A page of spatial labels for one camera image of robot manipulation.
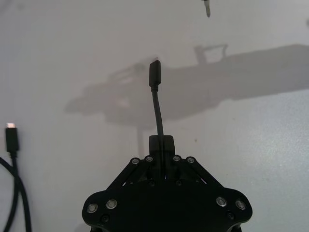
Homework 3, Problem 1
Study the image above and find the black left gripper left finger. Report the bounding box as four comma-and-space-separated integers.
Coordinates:
105, 135, 162, 194

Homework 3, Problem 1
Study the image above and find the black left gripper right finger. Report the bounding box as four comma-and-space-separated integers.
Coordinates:
161, 135, 224, 193

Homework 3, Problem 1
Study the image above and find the black cable with plug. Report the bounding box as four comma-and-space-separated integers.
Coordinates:
148, 60, 167, 181
0, 122, 33, 232

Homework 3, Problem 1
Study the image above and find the small white plastic piece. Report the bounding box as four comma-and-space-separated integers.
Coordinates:
202, 0, 212, 18

